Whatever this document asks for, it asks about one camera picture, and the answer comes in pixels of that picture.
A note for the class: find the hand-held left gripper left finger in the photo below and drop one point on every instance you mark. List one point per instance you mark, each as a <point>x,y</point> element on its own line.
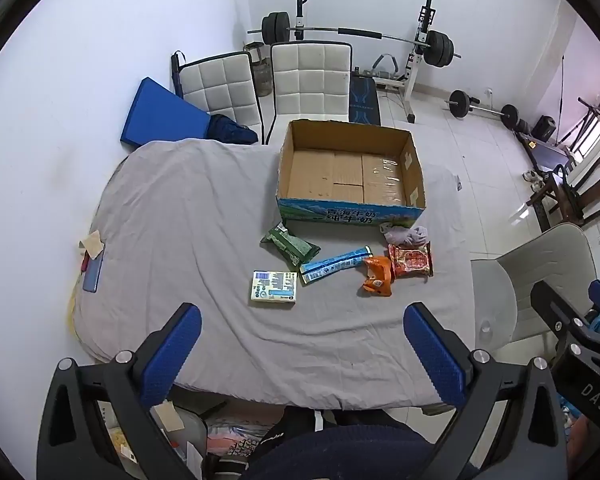
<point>172,355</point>

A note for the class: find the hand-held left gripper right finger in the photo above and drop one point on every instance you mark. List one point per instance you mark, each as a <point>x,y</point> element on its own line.
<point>435,355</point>

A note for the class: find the orange snack packet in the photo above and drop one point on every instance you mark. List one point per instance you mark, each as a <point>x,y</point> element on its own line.
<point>378,276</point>

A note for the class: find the red snack packet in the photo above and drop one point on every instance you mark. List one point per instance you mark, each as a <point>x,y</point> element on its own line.
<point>411,260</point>

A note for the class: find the white blue tissue pack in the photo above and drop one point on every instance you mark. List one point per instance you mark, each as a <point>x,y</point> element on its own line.
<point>274,287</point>

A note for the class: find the pink cloth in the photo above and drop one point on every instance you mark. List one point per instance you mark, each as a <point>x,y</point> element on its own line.
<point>405,235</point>

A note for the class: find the long blue snack packet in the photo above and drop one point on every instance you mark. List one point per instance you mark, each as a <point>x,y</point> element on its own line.
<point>332,263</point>

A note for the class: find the green snack packet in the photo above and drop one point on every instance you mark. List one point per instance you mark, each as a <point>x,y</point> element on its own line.
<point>290,245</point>

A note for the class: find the cardboard box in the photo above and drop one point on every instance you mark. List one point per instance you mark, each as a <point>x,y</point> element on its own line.
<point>347,175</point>

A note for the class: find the white plastic chair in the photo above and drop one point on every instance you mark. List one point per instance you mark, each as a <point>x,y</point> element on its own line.
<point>545,270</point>

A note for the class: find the dark wooden chair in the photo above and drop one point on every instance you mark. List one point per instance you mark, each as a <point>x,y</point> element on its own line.
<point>595,190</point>

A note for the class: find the pink printed packet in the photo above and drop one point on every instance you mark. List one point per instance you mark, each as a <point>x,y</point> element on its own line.
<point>235,442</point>

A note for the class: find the blue phone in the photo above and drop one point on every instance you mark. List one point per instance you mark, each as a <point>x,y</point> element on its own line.
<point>92,272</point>

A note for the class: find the person's dark trouser leg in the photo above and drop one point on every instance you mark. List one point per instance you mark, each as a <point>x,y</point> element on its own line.
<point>340,450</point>

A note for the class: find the black treadmill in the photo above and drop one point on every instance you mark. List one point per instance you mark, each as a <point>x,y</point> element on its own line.
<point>545,152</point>

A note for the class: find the black speaker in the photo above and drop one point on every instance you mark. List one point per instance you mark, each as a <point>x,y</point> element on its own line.
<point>544,128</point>

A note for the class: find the short barbell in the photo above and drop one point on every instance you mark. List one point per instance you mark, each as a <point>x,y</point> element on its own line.
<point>482,108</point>

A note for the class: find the dark blue bag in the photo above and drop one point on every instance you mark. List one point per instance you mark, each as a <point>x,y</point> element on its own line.
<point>230,131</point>

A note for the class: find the blue foam mat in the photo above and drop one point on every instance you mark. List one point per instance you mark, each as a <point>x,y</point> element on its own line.
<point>162,115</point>

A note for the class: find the black blue bench pad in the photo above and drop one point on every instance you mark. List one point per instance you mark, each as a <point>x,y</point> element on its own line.
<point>364,100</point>

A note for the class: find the narrow white quilted chair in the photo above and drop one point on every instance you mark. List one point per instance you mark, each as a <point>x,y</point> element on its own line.
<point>217,85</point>

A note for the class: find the white weight bench rack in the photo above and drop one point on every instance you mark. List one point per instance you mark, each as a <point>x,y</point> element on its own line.
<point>412,75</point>

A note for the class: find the black folded umbrella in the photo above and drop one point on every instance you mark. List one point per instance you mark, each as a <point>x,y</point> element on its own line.
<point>176,72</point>

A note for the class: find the wide white quilted chair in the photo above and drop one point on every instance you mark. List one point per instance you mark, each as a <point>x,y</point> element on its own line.
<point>310,80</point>

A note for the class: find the long barbell with black plates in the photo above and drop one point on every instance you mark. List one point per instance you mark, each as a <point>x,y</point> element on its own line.
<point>340,33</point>

